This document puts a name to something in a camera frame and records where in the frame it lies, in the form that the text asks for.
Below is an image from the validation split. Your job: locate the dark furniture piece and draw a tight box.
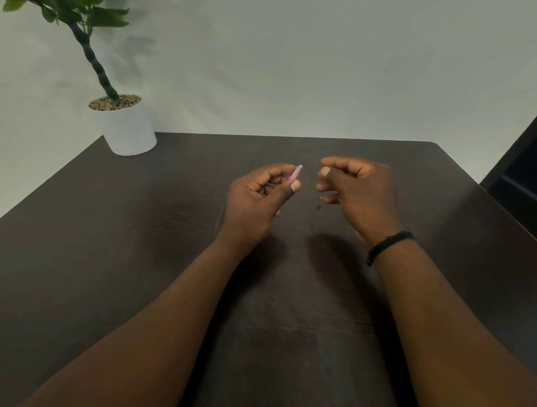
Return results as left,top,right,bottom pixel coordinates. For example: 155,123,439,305
479,115,537,242

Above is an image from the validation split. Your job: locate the person's left hand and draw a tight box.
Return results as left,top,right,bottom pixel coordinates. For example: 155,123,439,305
215,164,303,257

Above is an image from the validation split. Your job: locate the white plant pot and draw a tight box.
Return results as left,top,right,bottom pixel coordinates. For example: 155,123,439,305
88,94,158,157

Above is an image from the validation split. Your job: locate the person's right forearm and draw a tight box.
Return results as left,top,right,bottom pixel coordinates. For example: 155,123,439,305
371,238,537,407

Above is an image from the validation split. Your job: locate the person's left forearm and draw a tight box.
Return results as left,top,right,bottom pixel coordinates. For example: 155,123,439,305
17,236,253,407

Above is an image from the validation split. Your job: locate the black braided wristband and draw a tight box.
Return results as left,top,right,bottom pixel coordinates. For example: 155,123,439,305
366,230,415,267

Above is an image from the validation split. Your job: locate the person's right hand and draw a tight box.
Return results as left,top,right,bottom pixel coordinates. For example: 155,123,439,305
315,156,406,251

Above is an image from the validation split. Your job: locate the green artificial plant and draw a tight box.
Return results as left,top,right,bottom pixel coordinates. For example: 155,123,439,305
2,0,131,106

